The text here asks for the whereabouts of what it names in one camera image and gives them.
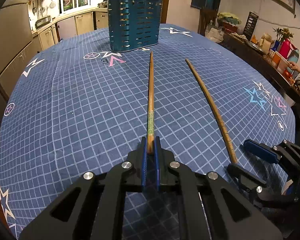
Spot lower kitchen counter cabinets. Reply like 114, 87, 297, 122
32, 7, 108, 50

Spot silver multi-door refrigerator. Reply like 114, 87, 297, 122
0, 0, 43, 101

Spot wooden chair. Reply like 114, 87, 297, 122
198, 8, 217, 36

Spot dark brown wooden chopstick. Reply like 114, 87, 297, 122
185, 59, 238, 164

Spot green banded wooden chopstick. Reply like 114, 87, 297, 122
147, 51, 154, 154

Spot teal perforated utensil holder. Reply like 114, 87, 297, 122
107, 0, 163, 53

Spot toaster oven on counter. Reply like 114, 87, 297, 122
35, 15, 51, 29

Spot dark wooden side table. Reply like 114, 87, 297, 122
221, 33, 300, 103

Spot red thermos jug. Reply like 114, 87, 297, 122
279, 38, 299, 59

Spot blue star grid tablecloth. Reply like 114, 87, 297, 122
0, 24, 295, 237

